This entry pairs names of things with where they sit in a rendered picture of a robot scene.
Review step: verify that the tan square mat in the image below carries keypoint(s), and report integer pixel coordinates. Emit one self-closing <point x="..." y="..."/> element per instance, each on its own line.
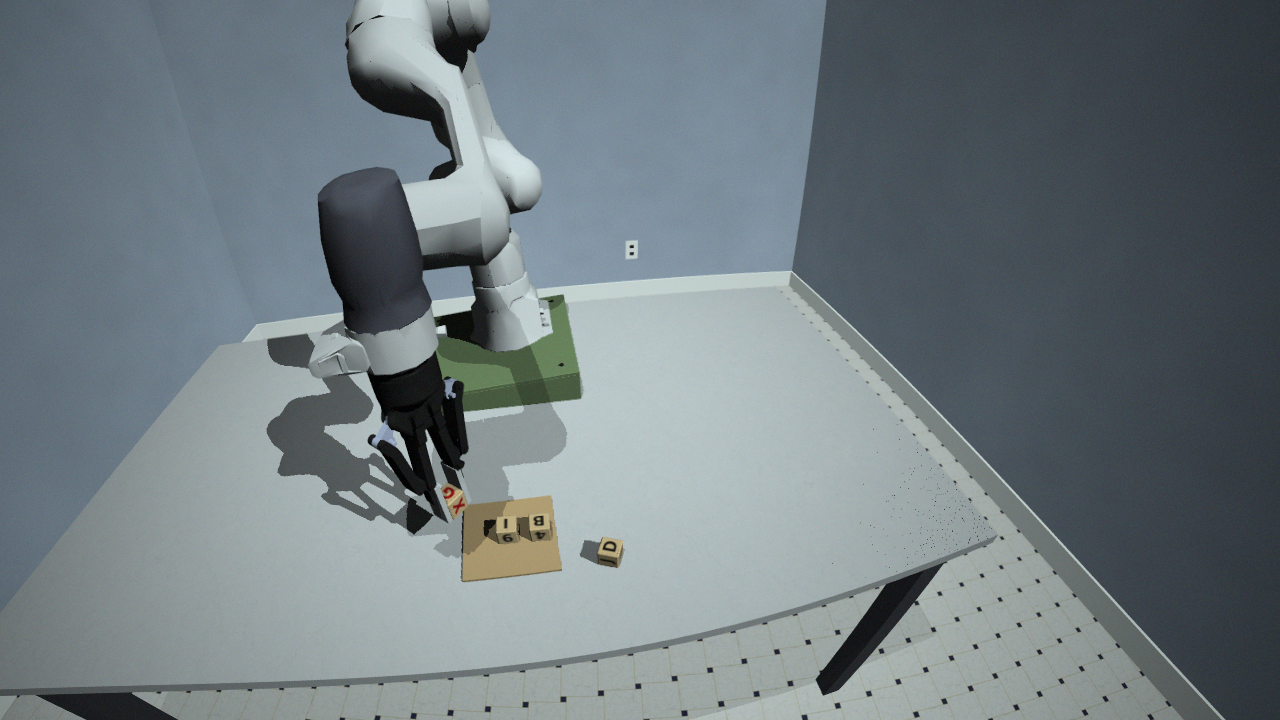
<point x="485" y="559"/>

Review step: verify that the beige letter block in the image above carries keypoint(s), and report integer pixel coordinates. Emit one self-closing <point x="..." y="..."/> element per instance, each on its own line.
<point x="507" y="529"/>
<point x="539" y="527"/>
<point x="455" y="499"/>
<point x="610" y="552"/>

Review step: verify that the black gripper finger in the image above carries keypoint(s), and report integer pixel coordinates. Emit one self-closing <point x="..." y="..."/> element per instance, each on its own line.
<point x="420" y="461"/>
<point x="447" y="430"/>

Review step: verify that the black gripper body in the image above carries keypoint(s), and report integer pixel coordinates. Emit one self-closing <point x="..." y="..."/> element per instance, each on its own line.
<point x="395" y="393"/>

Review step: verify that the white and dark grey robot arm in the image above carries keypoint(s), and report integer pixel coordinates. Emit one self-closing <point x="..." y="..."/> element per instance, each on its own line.
<point x="369" y="239"/>

